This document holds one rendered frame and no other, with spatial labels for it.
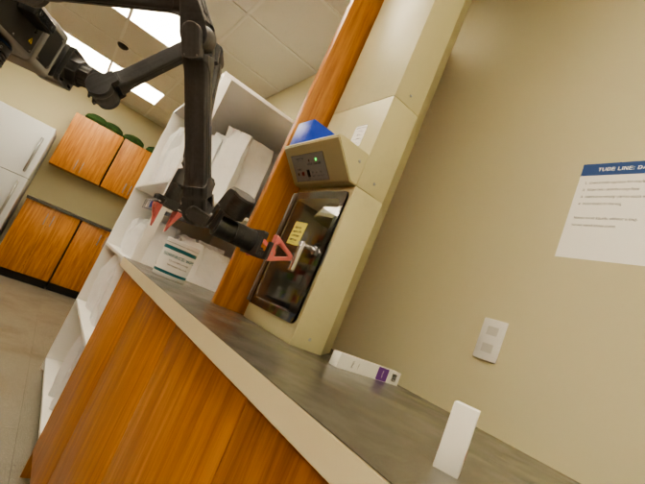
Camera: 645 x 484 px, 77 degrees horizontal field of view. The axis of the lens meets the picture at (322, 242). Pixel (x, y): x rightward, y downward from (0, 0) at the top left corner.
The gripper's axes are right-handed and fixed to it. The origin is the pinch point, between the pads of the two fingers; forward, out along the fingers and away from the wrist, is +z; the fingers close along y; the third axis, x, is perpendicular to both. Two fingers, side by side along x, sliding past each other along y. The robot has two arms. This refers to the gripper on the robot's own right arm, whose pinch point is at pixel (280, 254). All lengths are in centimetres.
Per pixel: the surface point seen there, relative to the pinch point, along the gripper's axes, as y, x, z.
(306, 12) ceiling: 124, -149, 16
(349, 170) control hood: -4.8, -28.9, 6.8
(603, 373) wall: -58, -2, 54
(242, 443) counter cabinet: -44, 31, -17
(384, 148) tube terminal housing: -4.8, -40.7, 14.9
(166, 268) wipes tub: 63, 17, -10
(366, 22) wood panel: 32, -98, 11
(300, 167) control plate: 19.4, -30.2, 4.2
